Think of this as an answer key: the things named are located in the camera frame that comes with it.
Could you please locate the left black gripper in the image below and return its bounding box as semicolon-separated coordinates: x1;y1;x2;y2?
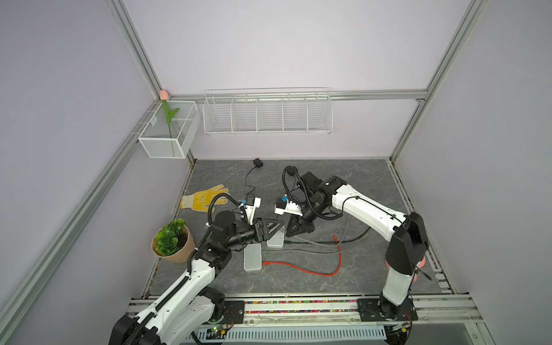
226;217;283;249

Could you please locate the white network switch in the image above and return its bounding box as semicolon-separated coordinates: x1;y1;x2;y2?
243;243;262;273
266;231;285;250

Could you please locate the red ethernet cable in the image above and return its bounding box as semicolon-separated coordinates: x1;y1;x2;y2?
262;234;343;277

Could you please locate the grey ethernet cable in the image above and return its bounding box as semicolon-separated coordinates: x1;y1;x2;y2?
261;210;372;256

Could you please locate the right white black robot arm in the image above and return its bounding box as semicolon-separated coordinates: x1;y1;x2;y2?
275;166;429;321

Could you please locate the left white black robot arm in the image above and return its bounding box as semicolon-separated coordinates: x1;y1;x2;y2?
109;193;284;344

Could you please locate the yellow work glove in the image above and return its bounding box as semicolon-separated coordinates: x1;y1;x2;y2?
180;184;229;212

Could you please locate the green potted plant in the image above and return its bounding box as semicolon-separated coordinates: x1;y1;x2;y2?
151;218;196;264

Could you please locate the small white mesh basket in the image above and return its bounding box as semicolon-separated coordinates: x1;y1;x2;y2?
138;101;201;159

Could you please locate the pink watering can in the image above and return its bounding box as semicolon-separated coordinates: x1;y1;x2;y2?
413;257;431;283

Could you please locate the artificial pink tulip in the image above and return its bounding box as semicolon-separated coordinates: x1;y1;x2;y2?
159;90;180;138

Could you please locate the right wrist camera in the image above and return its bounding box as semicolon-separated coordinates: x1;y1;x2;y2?
275;195;303;216

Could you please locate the long white wire basket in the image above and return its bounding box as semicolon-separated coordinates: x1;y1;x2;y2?
203;88;334;135

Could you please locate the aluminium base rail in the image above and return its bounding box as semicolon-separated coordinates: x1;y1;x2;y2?
114;294;497;345

